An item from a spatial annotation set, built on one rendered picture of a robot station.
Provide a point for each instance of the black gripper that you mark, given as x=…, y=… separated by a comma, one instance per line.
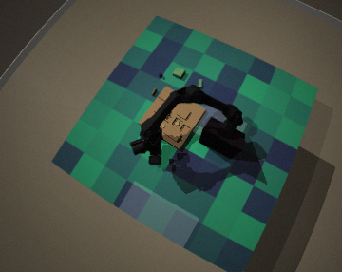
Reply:
x=156, y=158

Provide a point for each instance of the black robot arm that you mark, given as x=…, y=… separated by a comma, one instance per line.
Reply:
x=150, y=127

